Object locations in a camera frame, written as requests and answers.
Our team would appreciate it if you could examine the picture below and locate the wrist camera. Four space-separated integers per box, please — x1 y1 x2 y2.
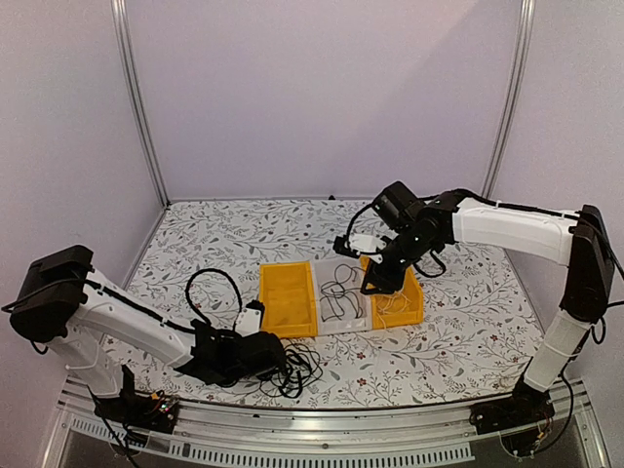
234 299 265 336
332 234 387 258

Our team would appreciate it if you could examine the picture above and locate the left aluminium frame post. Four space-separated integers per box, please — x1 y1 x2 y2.
110 0 171 208

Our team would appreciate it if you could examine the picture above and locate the aluminium frame post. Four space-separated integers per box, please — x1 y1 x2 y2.
110 0 171 208
481 0 536 198

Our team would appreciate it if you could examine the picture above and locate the left yellow bin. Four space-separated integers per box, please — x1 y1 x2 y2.
259 261 318 338

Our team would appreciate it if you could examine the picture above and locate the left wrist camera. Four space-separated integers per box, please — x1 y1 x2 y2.
234 299 265 336

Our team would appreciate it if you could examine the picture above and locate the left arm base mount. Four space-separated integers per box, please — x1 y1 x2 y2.
94 365 179 434

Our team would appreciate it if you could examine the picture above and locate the clear plastic bin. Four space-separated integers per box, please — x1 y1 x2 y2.
311 258 371 335

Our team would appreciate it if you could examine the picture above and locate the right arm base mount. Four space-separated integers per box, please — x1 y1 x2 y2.
469 372 555 457

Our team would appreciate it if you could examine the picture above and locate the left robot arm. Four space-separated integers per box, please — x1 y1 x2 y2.
2 245 286 423

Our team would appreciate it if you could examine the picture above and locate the right aluminium frame post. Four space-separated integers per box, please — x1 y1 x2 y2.
481 0 536 198

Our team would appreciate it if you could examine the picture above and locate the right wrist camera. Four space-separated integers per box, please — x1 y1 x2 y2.
332 234 387 258

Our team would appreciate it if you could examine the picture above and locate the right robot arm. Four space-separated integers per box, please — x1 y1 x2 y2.
333 181 623 425

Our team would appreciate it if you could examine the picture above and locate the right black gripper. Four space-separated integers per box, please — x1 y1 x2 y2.
361 223 437 293

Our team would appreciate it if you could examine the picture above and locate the front aluminium rail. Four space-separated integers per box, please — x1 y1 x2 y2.
42 378 615 467

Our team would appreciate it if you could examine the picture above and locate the yellow bin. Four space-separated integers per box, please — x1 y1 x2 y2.
259 261 318 338
369 267 424 330

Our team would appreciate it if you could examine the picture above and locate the floral table mat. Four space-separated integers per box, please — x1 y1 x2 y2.
103 200 542 410

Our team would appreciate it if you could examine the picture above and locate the white cable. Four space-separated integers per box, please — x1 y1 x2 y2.
372 287 413 332

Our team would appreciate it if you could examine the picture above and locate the right yellow bin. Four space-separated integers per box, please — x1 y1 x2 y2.
369 267 424 330

